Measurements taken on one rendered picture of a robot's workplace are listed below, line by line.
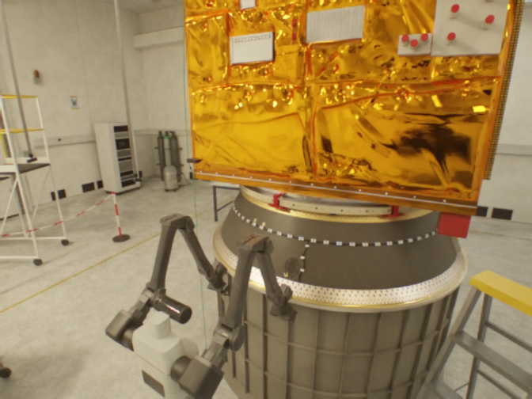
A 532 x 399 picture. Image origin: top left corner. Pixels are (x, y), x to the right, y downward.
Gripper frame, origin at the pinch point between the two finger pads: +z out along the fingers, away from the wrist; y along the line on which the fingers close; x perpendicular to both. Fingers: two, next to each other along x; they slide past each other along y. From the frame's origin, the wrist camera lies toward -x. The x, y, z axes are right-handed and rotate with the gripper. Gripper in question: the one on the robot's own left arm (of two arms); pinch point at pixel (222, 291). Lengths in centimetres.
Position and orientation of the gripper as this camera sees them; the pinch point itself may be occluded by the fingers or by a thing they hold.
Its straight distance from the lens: 190.3
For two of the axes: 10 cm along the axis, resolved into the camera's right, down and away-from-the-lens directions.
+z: 2.6, 7.0, 6.6
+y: -8.5, -1.6, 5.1
